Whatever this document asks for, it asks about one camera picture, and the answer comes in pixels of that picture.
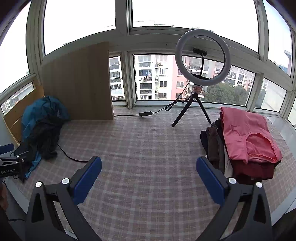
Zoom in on black phone holder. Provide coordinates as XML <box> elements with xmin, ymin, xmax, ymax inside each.
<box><xmin>193</xmin><ymin>47</ymin><xmax>208</xmax><ymax>76</ymax></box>

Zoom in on dark red garment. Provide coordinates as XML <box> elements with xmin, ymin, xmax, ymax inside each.
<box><xmin>228</xmin><ymin>158</ymin><xmax>281</xmax><ymax>184</ymax></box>

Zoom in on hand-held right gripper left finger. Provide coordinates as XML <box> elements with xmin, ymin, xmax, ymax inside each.
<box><xmin>25</xmin><ymin>156</ymin><xmax>102</xmax><ymax>241</ymax></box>

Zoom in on dark grey drawstring pants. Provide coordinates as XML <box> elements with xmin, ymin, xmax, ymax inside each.
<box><xmin>30</xmin><ymin>113</ymin><xmax>63</xmax><ymax>160</ymax></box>

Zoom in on light blue zip jacket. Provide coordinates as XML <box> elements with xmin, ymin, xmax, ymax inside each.
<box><xmin>21</xmin><ymin>95</ymin><xmax>71</xmax><ymax>179</ymax></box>

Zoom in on large wooden board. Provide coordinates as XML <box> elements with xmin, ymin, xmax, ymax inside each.
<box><xmin>41</xmin><ymin>42</ymin><xmax>115</xmax><ymax>121</ymax></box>

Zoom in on white ring light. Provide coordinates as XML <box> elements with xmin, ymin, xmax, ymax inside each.
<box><xmin>174</xmin><ymin>29</ymin><xmax>231</xmax><ymax>87</ymax></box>

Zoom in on black power cable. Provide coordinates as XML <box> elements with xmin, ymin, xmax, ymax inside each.
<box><xmin>57</xmin><ymin>144</ymin><xmax>89</xmax><ymax>162</ymax></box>

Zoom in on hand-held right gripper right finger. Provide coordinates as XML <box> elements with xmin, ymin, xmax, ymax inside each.
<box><xmin>196</xmin><ymin>156</ymin><xmax>272</xmax><ymax>241</ymax></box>

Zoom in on black ring light cable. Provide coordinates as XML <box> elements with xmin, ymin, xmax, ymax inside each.
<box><xmin>113</xmin><ymin>81</ymin><xmax>192</xmax><ymax>117</ymax></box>

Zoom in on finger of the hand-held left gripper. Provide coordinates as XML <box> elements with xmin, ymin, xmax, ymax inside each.
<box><xmin>13</xmin><ymin>145</ymin><xmax>31</xmax><ymax>183</ymax></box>
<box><xmin>0</xmin><ymin>143</ymin><xmax>15</xmax><ymax>155</ymax></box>

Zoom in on grey garment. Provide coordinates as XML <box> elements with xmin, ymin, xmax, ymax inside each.
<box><xmin>211</xmin><ymin>119</ymin><xmax>226</xmax><ymax>174</ymax></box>

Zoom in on pink shirt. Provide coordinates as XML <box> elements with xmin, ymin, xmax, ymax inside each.
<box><xmin>220</xmin><ymin>107</ymin><xmax>283</xmax><ymax>164</ymax></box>

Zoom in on white window frame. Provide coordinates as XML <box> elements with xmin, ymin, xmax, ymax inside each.
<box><xmin>0</xmin><ymin>0</ymin><xmax>296</xmax><ymax>130</ymax></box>

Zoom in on brown garment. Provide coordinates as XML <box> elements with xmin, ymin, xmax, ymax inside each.
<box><xmin>206</xmin><ymin>127</ymin><xmax>220</xmax><ymax>167</ymax></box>

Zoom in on cream white garment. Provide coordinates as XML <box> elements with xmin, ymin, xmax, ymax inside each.
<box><xmin>223</xmin><ymin>158</ymin><xmax>235</xmax><ymax>179</ymax></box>

